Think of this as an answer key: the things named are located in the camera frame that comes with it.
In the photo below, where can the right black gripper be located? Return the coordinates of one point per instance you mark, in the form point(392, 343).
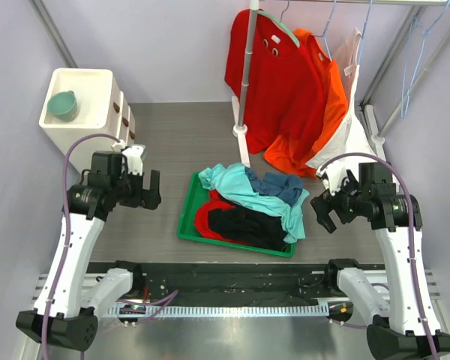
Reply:
point(330, 202)

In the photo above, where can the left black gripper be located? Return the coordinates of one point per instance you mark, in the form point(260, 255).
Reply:
point(144, 198)

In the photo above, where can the dark blue t shirt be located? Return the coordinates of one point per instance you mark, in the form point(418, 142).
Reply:
point(287, 188)

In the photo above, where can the light teal t shirt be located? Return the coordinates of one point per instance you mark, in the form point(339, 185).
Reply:
point(232, 183)

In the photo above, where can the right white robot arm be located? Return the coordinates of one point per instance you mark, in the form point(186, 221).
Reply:
point(404, 325)

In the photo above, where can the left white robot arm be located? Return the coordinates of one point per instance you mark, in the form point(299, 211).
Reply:
point(63, 315)

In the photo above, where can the red t shirt in tray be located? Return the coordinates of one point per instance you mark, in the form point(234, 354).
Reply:
point(201, 220)

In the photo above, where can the black t shirt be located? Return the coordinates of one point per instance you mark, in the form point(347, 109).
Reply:
point(248, 226)

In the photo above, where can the hanging orange t shirt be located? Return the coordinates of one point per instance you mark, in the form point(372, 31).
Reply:
point(324, 111)

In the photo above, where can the hanging red t shirt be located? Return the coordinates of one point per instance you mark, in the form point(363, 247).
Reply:
point(281, 77)

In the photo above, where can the green plastic hanger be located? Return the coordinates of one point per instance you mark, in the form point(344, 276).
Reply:
point(256, 11)

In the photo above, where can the green plastic tray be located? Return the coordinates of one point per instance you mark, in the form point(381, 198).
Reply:
point(198, 196)

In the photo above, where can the hanging white tank top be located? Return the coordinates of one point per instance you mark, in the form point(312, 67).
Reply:
point(350, 135)

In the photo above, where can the white clothes rack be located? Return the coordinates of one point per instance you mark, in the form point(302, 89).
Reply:
point(239, 129)

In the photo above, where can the white drawer cabinet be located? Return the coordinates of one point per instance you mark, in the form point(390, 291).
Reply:
point(101, 107)

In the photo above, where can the teal cup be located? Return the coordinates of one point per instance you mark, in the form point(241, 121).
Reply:
point(63, 106)

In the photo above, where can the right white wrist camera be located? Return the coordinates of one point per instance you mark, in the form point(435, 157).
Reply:
point(332, 176)

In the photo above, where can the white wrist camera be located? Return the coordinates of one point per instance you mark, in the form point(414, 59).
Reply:
point(332, 176)
point(134, 157)

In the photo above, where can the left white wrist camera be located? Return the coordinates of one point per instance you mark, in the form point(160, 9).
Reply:
point(134, 157)

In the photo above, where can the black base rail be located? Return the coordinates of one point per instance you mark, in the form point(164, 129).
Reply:
point(233, 285)

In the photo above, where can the white slotted cable duct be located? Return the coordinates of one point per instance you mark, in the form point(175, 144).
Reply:
point(172, 312)

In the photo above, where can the empty blue wire hanger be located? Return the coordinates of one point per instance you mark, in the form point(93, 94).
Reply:
point(417, 36)

